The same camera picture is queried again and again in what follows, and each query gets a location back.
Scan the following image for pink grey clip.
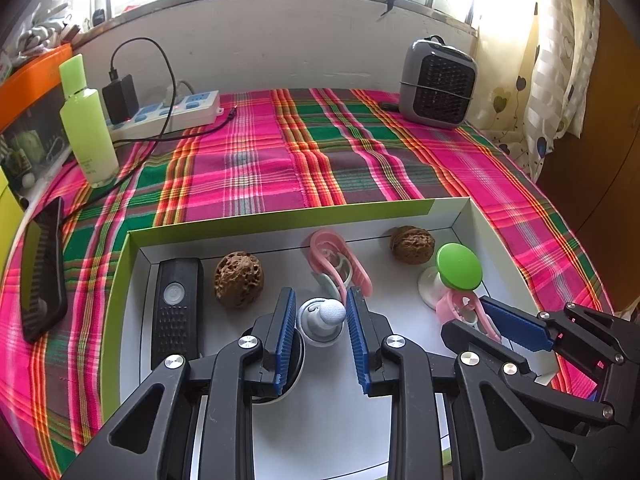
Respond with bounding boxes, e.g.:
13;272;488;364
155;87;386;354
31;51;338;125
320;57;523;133
309;229;375;301
435;292;503;343

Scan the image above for green knob suction hook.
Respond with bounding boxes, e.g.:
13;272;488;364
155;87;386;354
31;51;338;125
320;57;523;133
417;242;482;309

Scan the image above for large brown walnut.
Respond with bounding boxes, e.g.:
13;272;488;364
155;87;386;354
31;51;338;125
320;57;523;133
214;252;266;309

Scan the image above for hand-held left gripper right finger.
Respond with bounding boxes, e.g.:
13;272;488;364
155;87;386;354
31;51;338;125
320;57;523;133
346;287;576;480

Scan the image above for grey black fan heater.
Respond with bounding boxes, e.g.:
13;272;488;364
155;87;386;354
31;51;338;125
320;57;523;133
398;35;477;128

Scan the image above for white cloth gloves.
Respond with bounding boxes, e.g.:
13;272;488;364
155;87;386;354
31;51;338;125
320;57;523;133
15;2;76;53

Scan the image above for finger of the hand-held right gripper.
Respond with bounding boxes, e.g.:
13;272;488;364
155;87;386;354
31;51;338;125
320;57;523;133
480;296;640;366
440;322;616;423

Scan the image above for white blue power strip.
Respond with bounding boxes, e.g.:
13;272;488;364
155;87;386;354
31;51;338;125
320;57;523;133
107;90;222;143

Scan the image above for grey white suction hook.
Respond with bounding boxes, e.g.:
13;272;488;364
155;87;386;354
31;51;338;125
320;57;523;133
296;297;347;346

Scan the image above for black charger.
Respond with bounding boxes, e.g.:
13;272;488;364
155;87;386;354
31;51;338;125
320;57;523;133
101;74;141;125

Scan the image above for light green plastic bottle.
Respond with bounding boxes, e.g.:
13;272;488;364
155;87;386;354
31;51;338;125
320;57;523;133
59;55;121;189

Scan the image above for yellow green cardboard box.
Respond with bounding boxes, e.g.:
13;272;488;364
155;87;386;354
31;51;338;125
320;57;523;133
0;165;16;281

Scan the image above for pale green round object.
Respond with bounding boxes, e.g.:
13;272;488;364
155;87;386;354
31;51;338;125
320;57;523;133
5;130;43;168

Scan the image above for brown wooden cabinet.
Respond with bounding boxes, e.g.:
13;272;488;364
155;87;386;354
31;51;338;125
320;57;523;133
537;0;640;321

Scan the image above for cream heart print curtain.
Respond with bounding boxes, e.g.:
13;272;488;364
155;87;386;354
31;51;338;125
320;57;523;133
480;0;603;183

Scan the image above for black round magnet holder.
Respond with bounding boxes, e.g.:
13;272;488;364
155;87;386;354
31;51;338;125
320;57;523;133
250;330;307;406

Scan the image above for black bike light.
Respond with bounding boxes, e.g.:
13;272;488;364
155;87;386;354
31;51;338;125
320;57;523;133
150;257;205;373

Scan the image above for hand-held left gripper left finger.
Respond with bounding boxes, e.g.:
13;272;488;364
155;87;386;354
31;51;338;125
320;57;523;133
60;287;298;480

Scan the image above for orange plastic tray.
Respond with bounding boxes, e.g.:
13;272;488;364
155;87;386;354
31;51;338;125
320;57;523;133
0;42;73;131

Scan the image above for black smartphone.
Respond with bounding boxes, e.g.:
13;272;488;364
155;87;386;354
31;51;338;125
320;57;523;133
19;196;68;345

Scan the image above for green white cardboard box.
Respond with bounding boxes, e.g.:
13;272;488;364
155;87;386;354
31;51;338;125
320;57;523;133
100;197;566;480

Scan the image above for small brown walnut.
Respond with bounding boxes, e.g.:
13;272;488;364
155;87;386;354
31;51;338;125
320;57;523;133
390;226;435;264

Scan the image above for black charger cable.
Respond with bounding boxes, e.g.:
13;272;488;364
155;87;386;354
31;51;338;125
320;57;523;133
45;37;238;221

